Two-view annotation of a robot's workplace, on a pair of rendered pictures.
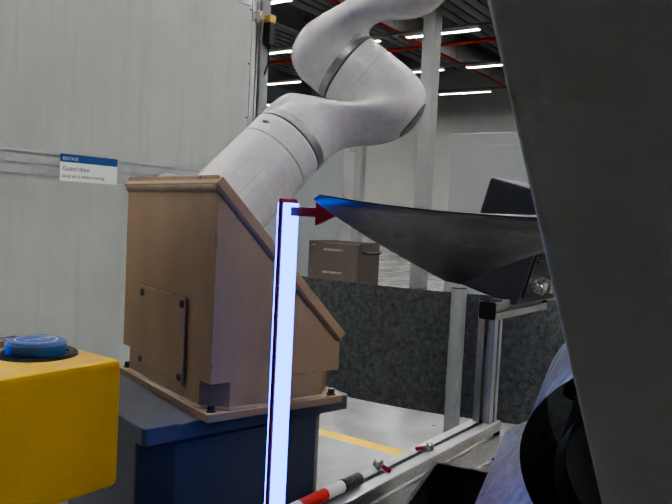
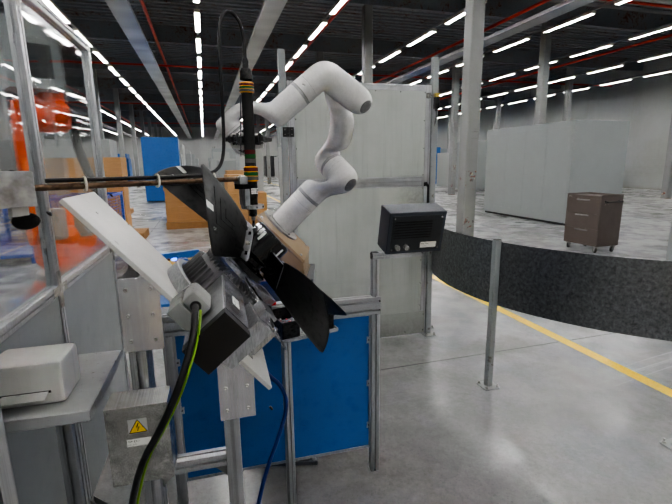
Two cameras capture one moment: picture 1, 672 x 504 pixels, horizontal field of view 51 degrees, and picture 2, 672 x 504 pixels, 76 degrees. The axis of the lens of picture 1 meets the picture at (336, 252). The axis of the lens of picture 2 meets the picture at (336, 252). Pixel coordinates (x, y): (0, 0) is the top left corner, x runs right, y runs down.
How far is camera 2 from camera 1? 1.36 m
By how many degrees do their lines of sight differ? 40
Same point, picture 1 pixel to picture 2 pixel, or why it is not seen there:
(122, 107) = (353, 155)
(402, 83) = (339, 174)
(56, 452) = not seen: hidden behind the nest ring
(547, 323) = (541, 261)
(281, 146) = (296, 200)
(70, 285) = (333, 230)
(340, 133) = (319, 193)
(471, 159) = not seen: outside the picture
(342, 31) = (321, 157)
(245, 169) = (285, 208)
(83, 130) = not seen: hidden behind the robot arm
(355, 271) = (598, 214)
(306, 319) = (290, 255)
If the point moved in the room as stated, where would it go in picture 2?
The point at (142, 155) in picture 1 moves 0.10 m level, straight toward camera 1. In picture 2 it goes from (364, 174) to (359, 175)
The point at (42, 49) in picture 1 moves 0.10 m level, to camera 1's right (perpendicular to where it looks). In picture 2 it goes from (316, 138) to (327, 137)
